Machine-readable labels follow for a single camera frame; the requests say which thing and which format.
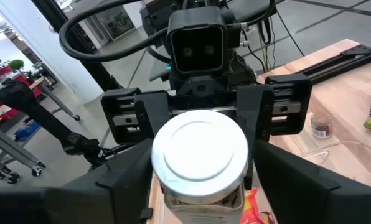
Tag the green potted plant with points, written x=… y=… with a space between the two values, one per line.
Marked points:
x=15 y=64

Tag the blue floor object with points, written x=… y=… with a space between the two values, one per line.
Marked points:
x=26 y=130

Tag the small glass spice bottle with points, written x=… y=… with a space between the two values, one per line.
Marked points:
x=321 y=127

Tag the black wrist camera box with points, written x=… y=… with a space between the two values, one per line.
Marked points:
x=198 y=31

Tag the orange ramen packet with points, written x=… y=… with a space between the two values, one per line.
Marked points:
x=251 y=208

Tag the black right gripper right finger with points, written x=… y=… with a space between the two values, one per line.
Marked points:
x=297 y=199

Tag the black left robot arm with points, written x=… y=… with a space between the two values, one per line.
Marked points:
x=154 y=18

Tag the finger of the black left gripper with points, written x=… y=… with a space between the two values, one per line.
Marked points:
x=154 y=112
x=257 y=112

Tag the framed wall poster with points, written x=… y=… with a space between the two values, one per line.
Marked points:
x=117 y=23

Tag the gray wheeled cart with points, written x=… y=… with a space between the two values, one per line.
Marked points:
x=36 y=169

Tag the small clear plastic container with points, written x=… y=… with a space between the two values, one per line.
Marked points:
x=344 y=168

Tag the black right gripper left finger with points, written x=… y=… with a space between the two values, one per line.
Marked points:
x=123 y=193

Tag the seasoning jar white lid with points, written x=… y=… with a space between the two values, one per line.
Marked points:
x=201 y=155

